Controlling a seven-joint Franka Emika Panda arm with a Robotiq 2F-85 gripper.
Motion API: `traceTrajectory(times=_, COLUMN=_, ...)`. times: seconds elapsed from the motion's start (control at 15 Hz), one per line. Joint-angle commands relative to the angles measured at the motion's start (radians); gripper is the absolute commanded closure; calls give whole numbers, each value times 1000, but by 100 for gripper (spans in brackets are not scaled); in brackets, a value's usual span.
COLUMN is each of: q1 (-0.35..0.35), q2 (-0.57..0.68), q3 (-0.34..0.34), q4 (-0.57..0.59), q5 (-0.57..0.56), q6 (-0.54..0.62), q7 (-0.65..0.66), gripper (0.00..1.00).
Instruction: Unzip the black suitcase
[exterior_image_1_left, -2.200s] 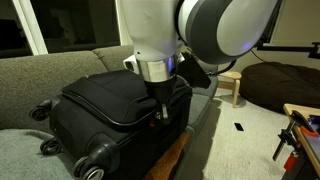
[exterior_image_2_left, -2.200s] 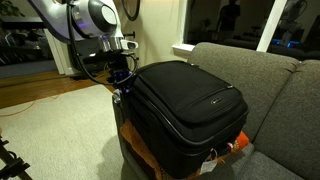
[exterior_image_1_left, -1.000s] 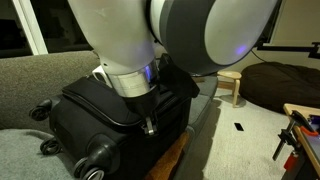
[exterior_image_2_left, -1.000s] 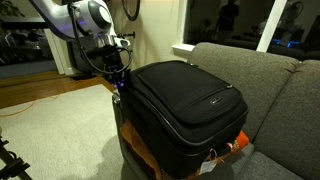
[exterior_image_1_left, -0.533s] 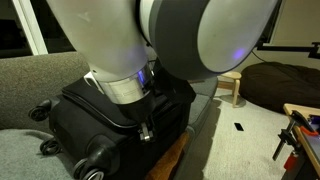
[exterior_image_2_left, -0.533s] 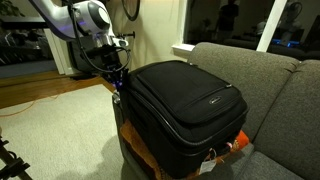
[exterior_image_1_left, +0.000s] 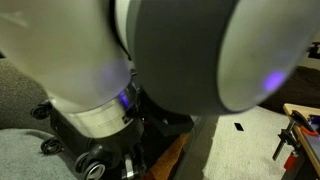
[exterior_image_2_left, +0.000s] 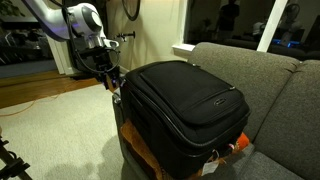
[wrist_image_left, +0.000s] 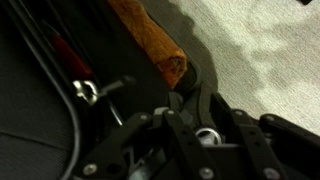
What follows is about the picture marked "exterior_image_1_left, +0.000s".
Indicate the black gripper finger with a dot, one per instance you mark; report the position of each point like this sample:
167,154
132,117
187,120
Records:
141,165
129,168

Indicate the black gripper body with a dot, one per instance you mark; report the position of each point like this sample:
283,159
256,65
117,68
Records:
116,140

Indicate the black fabric wheeled suitcase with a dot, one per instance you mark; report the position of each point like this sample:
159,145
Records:
66,130

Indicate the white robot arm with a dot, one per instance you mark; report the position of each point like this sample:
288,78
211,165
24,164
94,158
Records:
166,50

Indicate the grey fabric sofa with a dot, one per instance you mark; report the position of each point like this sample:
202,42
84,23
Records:
20,146

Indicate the small black flat phone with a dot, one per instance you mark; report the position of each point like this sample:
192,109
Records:
239,126

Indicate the black bar clamp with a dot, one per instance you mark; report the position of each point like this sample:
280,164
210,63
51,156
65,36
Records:
283,136

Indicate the wooden work table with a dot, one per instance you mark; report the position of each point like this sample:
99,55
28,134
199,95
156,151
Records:
288,107

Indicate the blue purple mat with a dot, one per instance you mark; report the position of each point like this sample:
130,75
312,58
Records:
316,133

